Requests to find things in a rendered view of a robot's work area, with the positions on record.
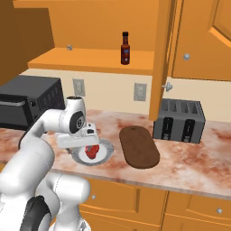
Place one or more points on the grey wall outlet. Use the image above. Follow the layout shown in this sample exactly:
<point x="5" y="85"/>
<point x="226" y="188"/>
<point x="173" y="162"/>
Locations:
<point x="140" y="92"/>
<point x="78" y="87"/>

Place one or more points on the white grey-rimmed plate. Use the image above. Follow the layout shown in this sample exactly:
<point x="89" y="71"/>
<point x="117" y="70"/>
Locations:
<point x="103" y="152"/>

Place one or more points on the dark red condiment bottle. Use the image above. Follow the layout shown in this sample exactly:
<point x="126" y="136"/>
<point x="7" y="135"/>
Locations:
<point x="125" y="51"/>

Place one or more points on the red raw steak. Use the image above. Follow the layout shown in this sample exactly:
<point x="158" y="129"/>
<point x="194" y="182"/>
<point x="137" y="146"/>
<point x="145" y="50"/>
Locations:
<point x="92" y="151"/>

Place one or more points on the orange base cabinet door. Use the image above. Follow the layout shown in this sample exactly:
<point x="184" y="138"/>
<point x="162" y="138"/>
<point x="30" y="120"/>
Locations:
<point x="120" y="224"/>

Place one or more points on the orange open wall cabinet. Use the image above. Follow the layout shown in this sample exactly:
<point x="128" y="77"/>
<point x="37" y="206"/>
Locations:
<point x="90" y="58"/>

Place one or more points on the brown wooden cutting board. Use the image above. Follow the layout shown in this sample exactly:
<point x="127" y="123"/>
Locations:
<point x="139" y="147"/>

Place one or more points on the dark grey four-slot toaster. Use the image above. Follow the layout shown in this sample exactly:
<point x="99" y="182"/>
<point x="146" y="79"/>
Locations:
<point x="180" y="120"/>

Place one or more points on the orange drawer front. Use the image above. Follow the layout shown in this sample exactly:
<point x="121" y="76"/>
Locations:
<point x="126" y="198"/>
<point x="198" y="213"/>

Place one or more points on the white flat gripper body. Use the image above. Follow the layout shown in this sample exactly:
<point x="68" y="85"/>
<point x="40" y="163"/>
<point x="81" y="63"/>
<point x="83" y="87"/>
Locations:
<point x="76" y="140"/>

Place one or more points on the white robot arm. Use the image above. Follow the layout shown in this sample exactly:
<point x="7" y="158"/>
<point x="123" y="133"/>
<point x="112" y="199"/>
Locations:
<point x="27" y="162"/>

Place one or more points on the round silver drawer knob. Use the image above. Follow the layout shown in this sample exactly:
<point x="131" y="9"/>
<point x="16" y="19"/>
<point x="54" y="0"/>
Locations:
<point x="94" y="196"/>
<point x="219" y="210"/>

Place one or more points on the round silver door knob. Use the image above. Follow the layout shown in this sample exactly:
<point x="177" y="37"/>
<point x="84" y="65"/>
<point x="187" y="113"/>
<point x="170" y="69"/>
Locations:
<point x="186" y="56"/>
<point x="168" y="87"/>
<point x="69" y="47"/>

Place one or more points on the black toaster oven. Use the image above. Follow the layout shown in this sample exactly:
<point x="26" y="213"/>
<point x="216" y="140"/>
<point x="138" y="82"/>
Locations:
<point x="28" y="99"/>

